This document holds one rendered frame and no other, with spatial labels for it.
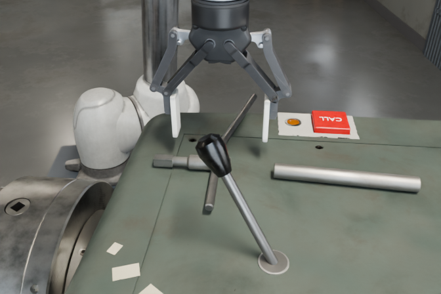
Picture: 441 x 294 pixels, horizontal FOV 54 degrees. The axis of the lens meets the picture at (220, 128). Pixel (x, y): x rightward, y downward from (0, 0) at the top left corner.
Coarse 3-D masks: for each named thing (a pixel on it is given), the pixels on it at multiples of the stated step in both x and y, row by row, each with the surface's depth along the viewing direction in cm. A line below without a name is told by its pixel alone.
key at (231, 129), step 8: (256, 96) 83; (248, 104) 79; (240, 112) 76; (240, 120) 75; (232, 128) 72; (224, 136) 69; (216, 176) 60; (216, 184) 59; (208, 192) 57; (208, 200) 56; (208, 208) 55
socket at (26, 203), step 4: (16, 200) 61; (20, 200) 61; (24, 200) 61; (28, 200) 61; (12, 204) 61; (16, 204) 61; (20, 204) 61; (24, 204) 61; (28, 204) 60; (8, 208) 60; (12, 208) 60; (16, 208) 61; (20, 208) 62; (24, 208) 60; (8, 212) 59; (12, 212) 59; (16, 212) 59; (20, 212) 59
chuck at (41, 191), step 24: (0, 192) 63; (24, 192) 63; (48, 192) 63; (0, 216) 59; (24, 216) 59; (0, 240) 56; (24, 240) 56; (0, 264) 55; (24, 264) 55; (0, 288) 54
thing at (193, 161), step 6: (156, 156) 64; (162, 156) 64; (168, 156) 64; (174, 156) 64; (192, 156) 63; (198, 156) 63; (156, 162) 64; (162, 162) 64; (168, 162) 64; (174, 162) 64; (180, 162) 63; (186, 162) 63; (192, 162) 63; (198, 162) 63; (192, 168) 63; (198, 168) 63; (204, 168) 63
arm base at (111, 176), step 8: (72, 160) 137; (80, 160) 136; (72, 168) 137; (80, 168) 135; (88, 168) 130; (112, 168) 130; (120, 168) 132; (80, 176) 133; (88, 176) 132; (96, 176) 131; (104, 176) 131; (112, 176) 131; (120, 176) 132; (112, 184) 132
